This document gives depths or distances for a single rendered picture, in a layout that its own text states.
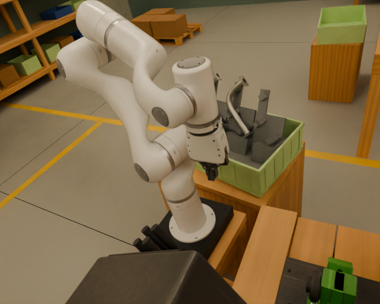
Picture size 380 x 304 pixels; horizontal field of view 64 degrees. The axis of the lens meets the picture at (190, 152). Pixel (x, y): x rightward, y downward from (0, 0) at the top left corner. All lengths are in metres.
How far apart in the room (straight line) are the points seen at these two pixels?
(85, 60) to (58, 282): 1.86
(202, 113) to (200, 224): 0.61
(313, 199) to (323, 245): 1.34
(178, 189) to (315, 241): 0.52
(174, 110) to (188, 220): 0.62
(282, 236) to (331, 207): 1.34
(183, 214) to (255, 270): 0.31
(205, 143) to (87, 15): 0.43
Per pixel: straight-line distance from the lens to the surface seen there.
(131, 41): 0.76
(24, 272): 2.76
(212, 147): 0.74
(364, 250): 1.22
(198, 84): 0.64
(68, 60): 0.97
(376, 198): 2.62
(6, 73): 5.73
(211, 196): 1.56
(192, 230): 1.19
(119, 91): 0.96
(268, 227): 1.20
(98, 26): 0.83
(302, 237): 1.21
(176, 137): 0.97
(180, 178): 1.04
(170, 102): 0.61
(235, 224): 1.28
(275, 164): 1.46
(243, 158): 1.57
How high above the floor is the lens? 1.86
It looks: 37 degrees down
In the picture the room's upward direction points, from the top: 13 degrees counter-clockwise
